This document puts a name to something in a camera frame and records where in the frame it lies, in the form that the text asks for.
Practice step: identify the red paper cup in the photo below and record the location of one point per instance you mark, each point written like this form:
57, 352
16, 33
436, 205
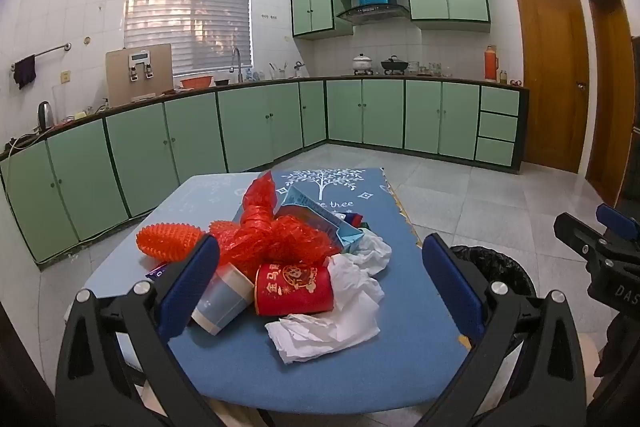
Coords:
295, 289

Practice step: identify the steel sink faucet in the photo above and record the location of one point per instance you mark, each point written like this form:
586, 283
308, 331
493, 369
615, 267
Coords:
237, 62

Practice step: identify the window blinds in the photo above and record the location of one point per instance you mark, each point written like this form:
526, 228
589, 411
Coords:
190, 17

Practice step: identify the red plastic basin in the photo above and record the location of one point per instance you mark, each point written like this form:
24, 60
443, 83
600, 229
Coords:
196, 82

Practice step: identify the range hood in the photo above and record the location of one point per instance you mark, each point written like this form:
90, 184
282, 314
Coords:
372, 13

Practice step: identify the blue snack packet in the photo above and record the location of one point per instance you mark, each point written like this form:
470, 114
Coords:
157, 272

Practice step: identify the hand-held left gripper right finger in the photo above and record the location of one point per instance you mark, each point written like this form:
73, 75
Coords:
450, 287

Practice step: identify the black trash bin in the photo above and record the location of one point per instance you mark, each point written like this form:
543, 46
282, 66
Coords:
500, 262

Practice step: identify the brown wooden door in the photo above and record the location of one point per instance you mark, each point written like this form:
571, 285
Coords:
612, 97
550, 82

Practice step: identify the group of glass jars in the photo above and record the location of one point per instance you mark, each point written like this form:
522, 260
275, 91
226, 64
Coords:
425, 69

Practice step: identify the orange foam fruit net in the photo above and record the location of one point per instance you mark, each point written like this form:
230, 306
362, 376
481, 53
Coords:
165, 242

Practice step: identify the blue printed table mat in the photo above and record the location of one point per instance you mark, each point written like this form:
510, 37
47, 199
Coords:
320, 372

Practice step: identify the wall socket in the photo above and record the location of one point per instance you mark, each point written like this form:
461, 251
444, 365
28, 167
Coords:
65, 77

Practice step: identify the green base cabinets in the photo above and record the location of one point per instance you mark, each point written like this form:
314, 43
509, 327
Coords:
260, 122

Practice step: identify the brown water dispenser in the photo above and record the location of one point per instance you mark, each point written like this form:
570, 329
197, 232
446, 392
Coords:
120, 77

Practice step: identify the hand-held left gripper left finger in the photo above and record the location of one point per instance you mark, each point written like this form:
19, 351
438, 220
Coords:
192, 287

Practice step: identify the dark towel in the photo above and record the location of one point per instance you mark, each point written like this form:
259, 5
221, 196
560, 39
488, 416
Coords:
24, 72

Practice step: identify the red plastic bag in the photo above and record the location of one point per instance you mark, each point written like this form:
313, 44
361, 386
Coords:
270, 232

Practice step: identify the black wok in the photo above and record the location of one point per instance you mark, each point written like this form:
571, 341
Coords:
395, 65

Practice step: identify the steel electric kettle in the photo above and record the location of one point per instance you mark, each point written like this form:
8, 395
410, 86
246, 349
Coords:
46, 114

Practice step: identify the clear plastic cup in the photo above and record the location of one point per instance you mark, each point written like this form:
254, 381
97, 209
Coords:
225, 302

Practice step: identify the white cooking pot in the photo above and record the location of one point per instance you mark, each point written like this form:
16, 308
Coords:
362, 63

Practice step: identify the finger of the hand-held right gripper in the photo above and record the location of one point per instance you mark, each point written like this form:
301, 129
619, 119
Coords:
575, 232
617, 218

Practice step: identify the metal towel rail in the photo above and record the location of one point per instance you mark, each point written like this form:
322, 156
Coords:
50, 51

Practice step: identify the red thermos flask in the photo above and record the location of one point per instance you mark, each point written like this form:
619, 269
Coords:
491, 64

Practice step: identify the utensil holder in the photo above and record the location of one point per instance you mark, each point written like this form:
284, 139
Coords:
277, 73

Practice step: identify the light blue carton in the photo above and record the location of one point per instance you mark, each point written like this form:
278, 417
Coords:
345, 234

